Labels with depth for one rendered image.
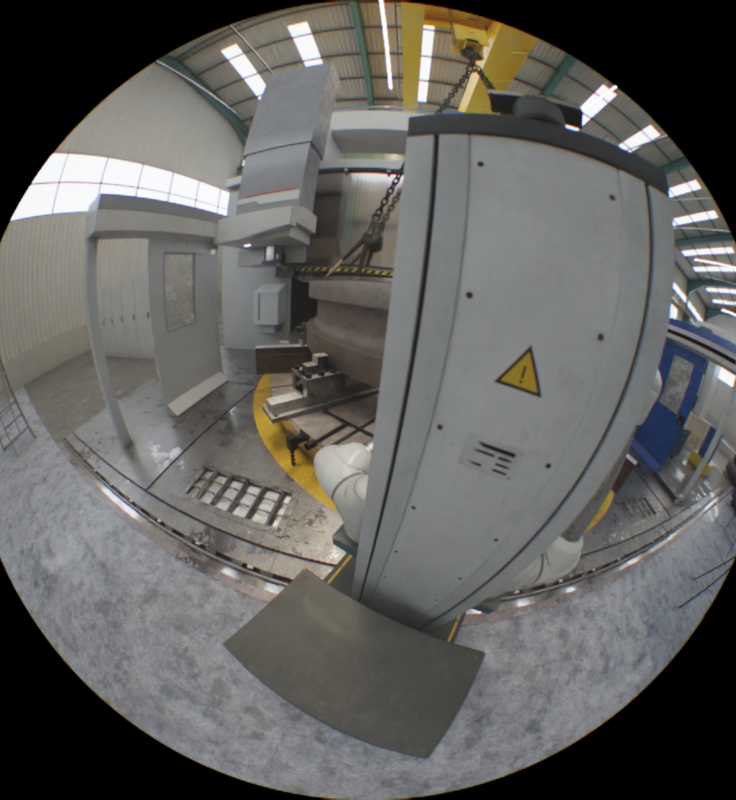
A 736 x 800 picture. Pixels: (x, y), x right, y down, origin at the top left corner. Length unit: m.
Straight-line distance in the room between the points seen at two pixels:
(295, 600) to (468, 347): 0.68
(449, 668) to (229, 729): 1.27
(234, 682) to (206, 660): 0.19
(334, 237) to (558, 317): 4.87
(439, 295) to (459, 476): 0.24
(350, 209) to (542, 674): 6.30
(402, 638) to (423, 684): 0.15
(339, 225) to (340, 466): 4.68
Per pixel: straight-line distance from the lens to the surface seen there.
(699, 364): 5.64
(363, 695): 0.68
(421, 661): 0.70
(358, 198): 5.20
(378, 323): 2.11
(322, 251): 5.04
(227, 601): 1.68
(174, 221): 3.41
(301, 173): 4.03
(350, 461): 0.84
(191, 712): 1.78
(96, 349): 2.98
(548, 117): 0.38
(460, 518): 0.41
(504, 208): 0.29
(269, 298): 5.08
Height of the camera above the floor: 1.52
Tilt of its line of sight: 27 degrees down
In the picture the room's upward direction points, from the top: 6 degrees clockwise
